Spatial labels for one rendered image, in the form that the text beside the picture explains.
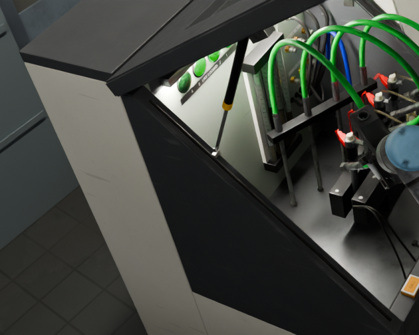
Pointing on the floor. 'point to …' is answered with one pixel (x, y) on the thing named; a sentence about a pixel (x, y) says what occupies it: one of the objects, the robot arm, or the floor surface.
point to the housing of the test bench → (114, 148)
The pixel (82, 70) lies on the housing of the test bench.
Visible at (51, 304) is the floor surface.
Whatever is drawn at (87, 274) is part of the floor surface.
